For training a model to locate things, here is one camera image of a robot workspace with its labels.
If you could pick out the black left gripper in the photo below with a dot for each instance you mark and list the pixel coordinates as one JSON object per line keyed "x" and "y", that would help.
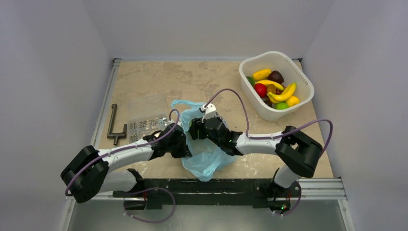
{"x": 184, "y": 152}

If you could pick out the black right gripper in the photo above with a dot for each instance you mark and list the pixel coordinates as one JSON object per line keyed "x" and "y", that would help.
{"x": 196, "y": 129}

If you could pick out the light blue plastic bag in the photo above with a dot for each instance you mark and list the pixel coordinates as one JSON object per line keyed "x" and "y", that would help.
{"x": 206, "y": 158}

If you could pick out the brown fake kiwi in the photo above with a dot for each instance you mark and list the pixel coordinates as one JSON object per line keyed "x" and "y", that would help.
{"x": 271, "y": 88}

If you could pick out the yellow fake banana bunch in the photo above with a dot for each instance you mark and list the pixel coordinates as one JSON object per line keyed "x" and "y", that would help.
{"x": 286, "y": 94}

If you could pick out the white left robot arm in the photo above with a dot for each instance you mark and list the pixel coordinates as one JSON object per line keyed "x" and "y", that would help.
{"x": 86, "y": 173}

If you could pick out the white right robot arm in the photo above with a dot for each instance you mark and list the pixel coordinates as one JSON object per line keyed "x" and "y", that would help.
{"x": 299, "y": 152}

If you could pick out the dark green fake avocado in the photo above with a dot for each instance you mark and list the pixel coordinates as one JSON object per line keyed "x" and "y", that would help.
{"x": 251, "y": 81}

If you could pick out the red fake apple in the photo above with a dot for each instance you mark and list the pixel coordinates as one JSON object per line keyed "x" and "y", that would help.
{"x": 261, "y": 90}

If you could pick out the dark fake plum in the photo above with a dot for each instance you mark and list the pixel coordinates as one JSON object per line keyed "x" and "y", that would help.
{"x": 268, "y": 103}

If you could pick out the yellow fake corn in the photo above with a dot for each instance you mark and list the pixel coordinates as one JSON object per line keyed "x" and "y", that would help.
{"x": 262, "y": 74}

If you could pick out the light green fake lime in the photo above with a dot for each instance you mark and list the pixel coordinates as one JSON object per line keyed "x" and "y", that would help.
{"x": 281, "y": 106}

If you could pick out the yellow fake banana in basket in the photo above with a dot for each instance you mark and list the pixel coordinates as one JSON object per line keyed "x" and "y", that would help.
{"x": 266, "y": 83}

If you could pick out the yellow fake lemon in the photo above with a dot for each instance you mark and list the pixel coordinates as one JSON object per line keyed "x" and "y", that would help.
{"x": 292, "y": 101}

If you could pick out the black hex key tool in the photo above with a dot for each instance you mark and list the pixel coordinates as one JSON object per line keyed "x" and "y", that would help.
{"x": 115, "y": 136}

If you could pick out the white plastic basket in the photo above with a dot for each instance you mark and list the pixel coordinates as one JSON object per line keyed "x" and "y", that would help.
{"x": 275, "y": 60}

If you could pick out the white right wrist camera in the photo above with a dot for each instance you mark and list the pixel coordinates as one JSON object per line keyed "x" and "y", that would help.
{"x": 209, "y": 111}

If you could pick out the black base frame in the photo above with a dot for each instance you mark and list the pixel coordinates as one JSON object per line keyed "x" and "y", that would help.
{"x": 256, "y": 193}

